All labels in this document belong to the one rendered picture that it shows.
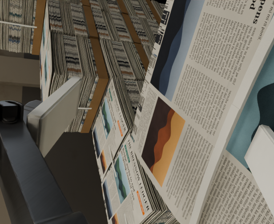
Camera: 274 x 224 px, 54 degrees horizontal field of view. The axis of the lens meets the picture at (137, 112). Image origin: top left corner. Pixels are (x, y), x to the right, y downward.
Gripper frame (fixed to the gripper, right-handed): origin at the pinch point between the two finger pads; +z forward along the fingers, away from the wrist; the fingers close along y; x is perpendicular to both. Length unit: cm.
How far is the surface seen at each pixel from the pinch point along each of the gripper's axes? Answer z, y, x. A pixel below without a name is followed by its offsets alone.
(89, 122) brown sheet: 100, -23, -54
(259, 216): -0.7, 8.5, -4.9
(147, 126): 15.4, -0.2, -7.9
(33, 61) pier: 288, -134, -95
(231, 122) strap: 2.7, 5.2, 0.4
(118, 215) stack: 58, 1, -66
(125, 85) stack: 91, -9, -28
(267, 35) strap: 3.2, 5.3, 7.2
